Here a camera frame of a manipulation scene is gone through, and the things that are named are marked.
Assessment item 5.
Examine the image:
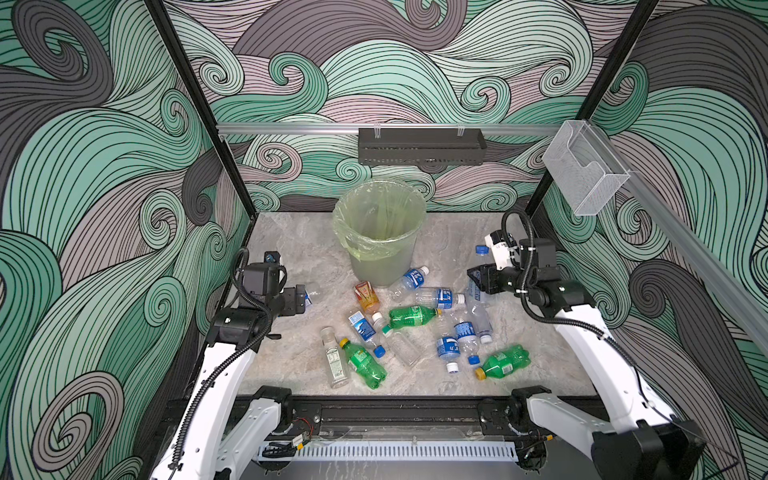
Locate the green soda bottle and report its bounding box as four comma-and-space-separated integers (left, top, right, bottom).
474, 344, 531, 380
382, 305, 443, 334
339, 338, 387, 390

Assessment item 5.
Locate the clear bottle white label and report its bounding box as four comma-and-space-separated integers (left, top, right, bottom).
320, 326, 350, 388

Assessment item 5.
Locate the blue label bottle front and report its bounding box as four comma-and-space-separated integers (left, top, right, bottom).
436, 335, 461, 374

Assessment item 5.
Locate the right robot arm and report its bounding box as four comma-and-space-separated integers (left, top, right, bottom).
467, 231, 706, 479

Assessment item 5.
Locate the clear plastic wall holder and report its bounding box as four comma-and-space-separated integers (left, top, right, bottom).
542, 120, 630, 217

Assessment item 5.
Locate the white slotted cable duct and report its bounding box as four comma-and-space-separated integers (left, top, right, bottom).
256, 441, 519, 463

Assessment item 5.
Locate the black wall tray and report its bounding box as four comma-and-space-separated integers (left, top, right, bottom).
357, 129, 488, 168

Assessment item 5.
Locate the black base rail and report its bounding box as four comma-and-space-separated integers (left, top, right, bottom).
225, 387, 565, 439

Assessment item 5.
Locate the aluminium rail wall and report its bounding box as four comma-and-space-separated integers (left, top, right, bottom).
585, 122, 767, 352
216, 122, 560, 137

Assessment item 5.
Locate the blue label bottle white cap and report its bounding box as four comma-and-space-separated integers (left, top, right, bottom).
414, 287, 466, 310

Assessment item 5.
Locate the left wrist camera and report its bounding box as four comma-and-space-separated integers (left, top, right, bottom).
263, 251, 281, 265

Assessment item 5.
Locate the black frame post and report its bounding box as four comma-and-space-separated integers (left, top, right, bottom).
144, 0, 258, 224
523, 0, 661, 218

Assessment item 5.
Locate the black frame post left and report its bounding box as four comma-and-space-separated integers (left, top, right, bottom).
144, 0, 258, 224

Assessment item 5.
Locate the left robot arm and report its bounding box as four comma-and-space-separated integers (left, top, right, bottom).
150, 251, 305, 479

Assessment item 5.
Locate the orange juice bottle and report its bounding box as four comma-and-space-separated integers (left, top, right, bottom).
354, 281, 381, 315

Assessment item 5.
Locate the clear empty bottle white cap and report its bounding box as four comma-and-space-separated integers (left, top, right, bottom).
372, 312, 421, 368

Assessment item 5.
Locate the blue label bottle near bin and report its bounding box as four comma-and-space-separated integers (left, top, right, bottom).
389, 266, 430, 300

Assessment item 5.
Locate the grey bin with green liner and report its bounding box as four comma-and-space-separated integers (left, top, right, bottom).
332, 179, 426, 287

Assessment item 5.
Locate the black frame post right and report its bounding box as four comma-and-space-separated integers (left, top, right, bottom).
523, 0, 661, 218

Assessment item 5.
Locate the aluminium rail back wall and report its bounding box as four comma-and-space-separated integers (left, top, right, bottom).
216, 122, 560, 137

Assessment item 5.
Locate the aluminium rail right wall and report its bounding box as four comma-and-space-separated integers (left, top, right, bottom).
585, 122, 767, 352

